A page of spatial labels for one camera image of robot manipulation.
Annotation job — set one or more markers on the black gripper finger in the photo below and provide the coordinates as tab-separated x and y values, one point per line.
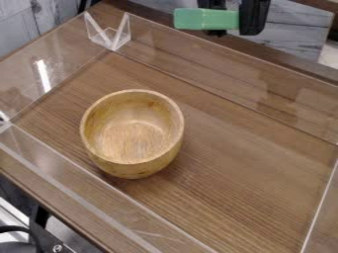
218	5
252	16

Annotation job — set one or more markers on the green rectangular block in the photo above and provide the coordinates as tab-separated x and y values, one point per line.
204	19

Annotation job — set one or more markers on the brown wooden bowl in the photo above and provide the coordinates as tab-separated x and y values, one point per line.
131	131

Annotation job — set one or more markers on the black metal table leg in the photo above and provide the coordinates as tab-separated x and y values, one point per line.
49	243

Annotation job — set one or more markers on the clear acrylic corner bracket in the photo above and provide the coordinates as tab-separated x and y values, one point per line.
109	38

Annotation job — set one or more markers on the clear acrylic tray wall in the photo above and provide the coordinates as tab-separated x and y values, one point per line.
117	223

